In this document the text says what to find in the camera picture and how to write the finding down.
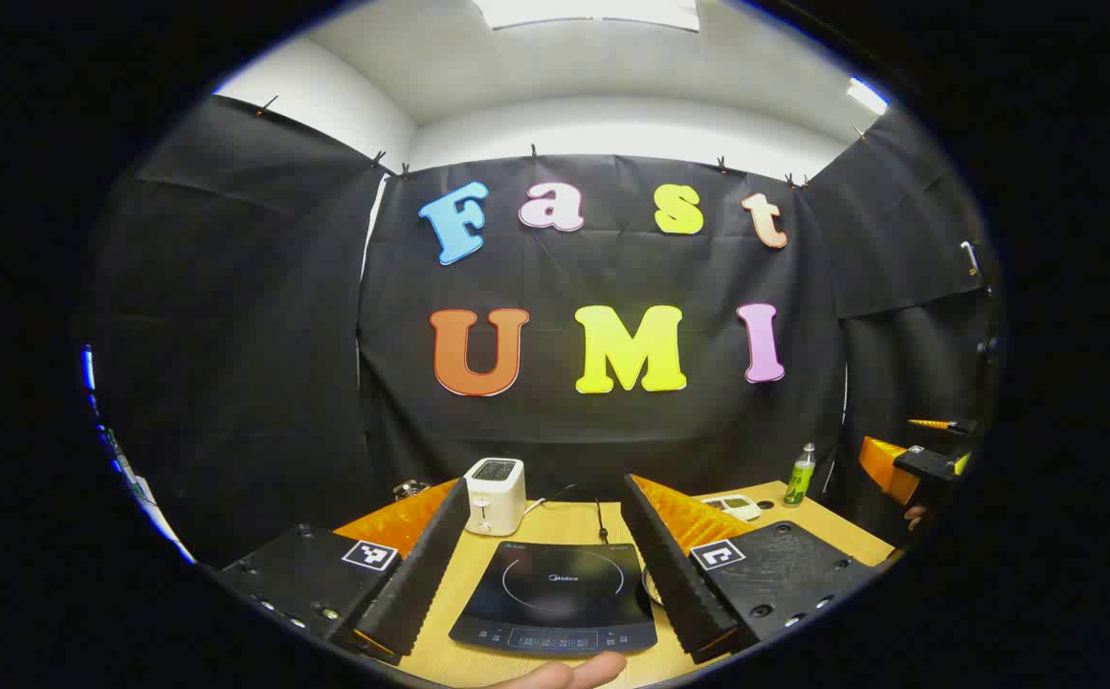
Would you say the black power cable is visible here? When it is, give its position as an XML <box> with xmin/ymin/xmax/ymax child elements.
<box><xmin>538</xmin><ymin>483</ymin><xmax>613</xmax><ymax>543</ymax></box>

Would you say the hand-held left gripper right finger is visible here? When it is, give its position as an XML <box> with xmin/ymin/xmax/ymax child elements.
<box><xmin>620</xmin><ymin>473</ymin><xmax>886</xmax><ymax>666</ymax></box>

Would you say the small ceiling light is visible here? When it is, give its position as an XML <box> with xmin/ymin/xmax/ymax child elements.
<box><xmin>847</xmin><ymin>77</ymin><xmax>890</xmax><ymax>117</ymax></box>

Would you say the black induction cooktop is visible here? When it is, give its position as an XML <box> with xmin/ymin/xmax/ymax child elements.
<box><xmin>448</xmin><ymin>541</ymin><xmax>659</xmax><ymax>656</ymax></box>

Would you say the green drink bottle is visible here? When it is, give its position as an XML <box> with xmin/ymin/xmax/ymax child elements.
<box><xmin>783</xmin><ymin>442</ymin><xmax>817</xmax><ymax>506</ymax></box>

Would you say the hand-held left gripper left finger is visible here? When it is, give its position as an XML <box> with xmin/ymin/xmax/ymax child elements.
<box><xmin>215</xmin><ymin>478</ymin><xmax>472</xmax><ymax>666</ymax></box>

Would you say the large ceiling light panel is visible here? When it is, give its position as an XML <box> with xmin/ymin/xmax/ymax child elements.
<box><xmin>474</xmin><ymin>0</ymin><xmax>701</xmax><ymax>33</ymax></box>

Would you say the white divided snack tray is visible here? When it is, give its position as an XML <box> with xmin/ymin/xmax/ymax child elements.
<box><xmin>700</xmin><ymin>495</ymin><xmax>763</xmax><ymax>522</ymax></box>

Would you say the white toaster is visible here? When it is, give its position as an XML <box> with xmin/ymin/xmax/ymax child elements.
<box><xmin>464</xmin><ymin>457</ymin><xmax>527</xmax><ymax>537</ymax></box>

